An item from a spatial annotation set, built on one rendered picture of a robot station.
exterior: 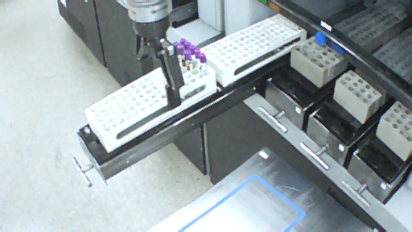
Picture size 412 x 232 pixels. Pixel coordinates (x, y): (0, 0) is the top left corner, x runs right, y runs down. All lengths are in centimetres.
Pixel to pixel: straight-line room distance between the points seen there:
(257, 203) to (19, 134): 169
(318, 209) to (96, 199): 124
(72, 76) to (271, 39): 159
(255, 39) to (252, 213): 47
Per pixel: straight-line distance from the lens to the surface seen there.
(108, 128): 96
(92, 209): 189
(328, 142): 103
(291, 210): 85
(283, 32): 119
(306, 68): 109
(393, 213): 100
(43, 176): 209
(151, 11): 84
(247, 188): 88
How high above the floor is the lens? 154
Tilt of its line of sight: 46 degrees down
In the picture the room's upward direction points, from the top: 4 degrees counter-clockwise
